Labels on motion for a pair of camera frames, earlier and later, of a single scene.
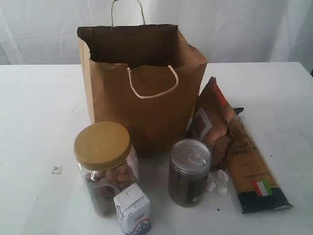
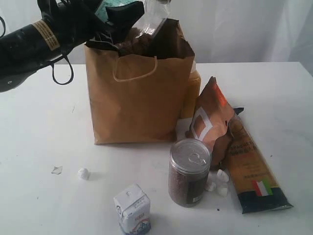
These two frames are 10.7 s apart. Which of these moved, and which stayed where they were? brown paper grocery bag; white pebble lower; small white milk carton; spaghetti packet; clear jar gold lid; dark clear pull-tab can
Moved: clear jar gold lid; brown paper grocery bag
Stayed: spaghetti packet; dark clear pull-tab can; small white milk carton; white pebble lower
